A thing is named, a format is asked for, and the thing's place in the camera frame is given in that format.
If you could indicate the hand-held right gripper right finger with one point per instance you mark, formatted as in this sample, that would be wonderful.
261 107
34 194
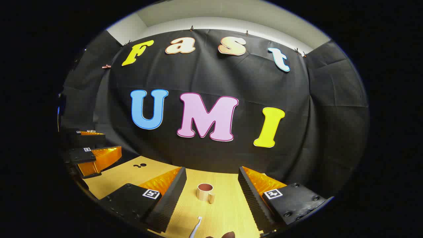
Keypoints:
252 201

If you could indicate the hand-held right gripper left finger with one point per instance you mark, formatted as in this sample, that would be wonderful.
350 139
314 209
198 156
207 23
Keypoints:
172 198

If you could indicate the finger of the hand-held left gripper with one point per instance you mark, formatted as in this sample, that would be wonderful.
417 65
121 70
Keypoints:
89 140
82 156

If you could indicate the beige cup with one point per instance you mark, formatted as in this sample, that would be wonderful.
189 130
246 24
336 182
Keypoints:
203 194

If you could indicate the light blue toothbrush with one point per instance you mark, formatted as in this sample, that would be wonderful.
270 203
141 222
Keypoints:
195 228

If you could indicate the black backdrop cloth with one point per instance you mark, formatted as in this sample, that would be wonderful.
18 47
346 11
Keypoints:
231 76

